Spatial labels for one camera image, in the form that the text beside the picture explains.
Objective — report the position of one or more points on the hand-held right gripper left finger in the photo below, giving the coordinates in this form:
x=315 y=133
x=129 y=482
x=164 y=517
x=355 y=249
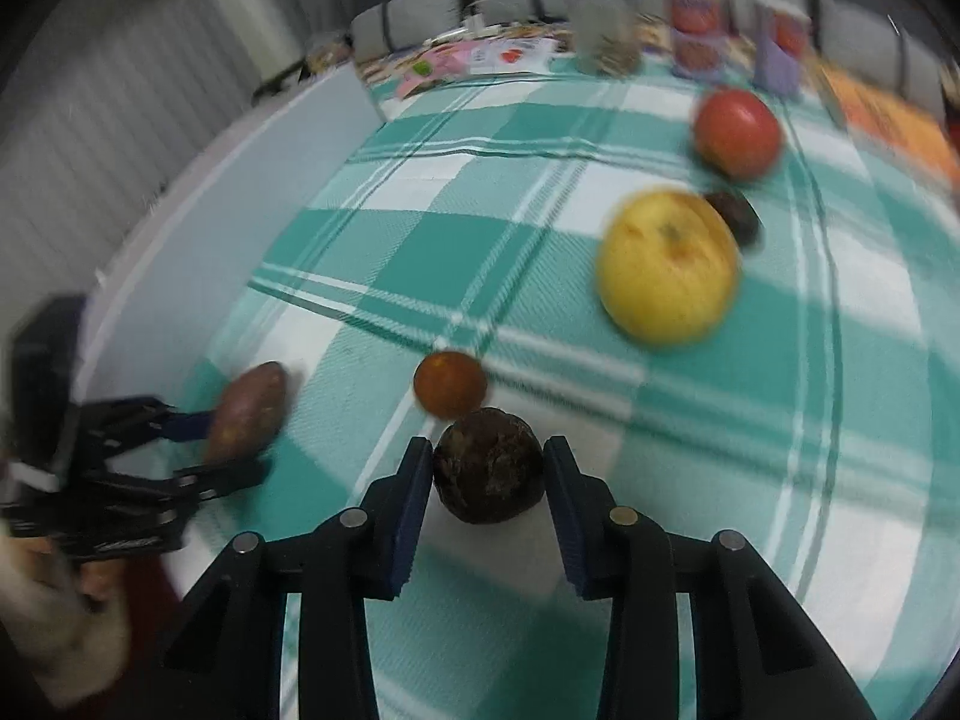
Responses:
x=409 y=532

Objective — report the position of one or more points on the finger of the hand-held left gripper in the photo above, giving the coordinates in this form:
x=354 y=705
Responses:
x=221 y=480
x=187 y=427

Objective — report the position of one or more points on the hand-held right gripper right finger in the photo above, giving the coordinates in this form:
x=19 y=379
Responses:
x=574 y=532

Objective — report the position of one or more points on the large sweet potato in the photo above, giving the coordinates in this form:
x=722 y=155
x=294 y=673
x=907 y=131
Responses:
x=247 y=409

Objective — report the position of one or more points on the dark brown round fruit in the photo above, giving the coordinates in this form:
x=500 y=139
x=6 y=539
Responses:
x=487 y=465

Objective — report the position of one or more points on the small mandarin orange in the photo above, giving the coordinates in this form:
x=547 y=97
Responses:
x=450 y=382

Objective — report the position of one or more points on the yellow apple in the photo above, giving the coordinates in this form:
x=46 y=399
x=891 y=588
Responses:
x=667 y=266

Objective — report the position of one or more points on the small dark fruit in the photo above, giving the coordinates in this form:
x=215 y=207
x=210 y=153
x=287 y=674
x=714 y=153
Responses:
x=742 y=221

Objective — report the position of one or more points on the red apple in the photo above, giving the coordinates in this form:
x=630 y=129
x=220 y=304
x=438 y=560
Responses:
x=739 y=133

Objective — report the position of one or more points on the person's left hand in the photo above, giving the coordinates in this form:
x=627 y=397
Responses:
x=82 y=645

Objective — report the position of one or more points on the grey pleated curtain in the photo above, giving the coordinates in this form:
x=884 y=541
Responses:
x=112 y=127

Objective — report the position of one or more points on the teal white checked tablecloth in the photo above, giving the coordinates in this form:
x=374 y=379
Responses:
x=525 y=240

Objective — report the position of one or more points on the floral bed sheet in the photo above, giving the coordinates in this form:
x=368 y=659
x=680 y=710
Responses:
x=330 y=56

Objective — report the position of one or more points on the pink package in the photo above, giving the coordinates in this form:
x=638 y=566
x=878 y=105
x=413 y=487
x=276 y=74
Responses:
x=435 y=67

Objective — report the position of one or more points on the white fruit picture card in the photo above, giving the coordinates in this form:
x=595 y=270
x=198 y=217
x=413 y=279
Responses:
x=517 y=54

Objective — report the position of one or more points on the clear jar black lid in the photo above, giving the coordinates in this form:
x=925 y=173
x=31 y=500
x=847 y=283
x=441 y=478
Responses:
x=600 y=30

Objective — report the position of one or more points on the orange book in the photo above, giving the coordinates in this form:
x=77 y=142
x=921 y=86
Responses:
x=892 y=120

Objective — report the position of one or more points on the purple label can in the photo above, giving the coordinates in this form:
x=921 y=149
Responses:
x=784 y=49

